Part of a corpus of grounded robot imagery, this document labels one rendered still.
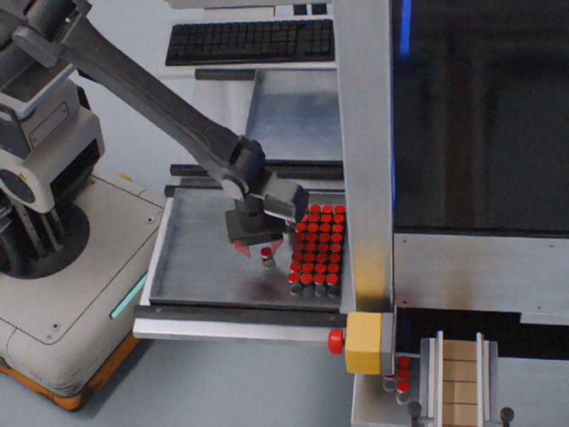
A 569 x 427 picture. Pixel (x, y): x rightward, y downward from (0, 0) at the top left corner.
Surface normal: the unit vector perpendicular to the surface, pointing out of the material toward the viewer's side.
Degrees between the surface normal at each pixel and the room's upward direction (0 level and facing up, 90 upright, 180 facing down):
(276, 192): 11
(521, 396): 90
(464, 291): 90
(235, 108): 0
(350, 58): 90
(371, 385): 0
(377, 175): 90
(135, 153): 0
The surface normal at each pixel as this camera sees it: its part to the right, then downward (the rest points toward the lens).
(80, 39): 0.55, -0.14
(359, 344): -0.10, -0.63
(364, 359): -0.11, 0.77
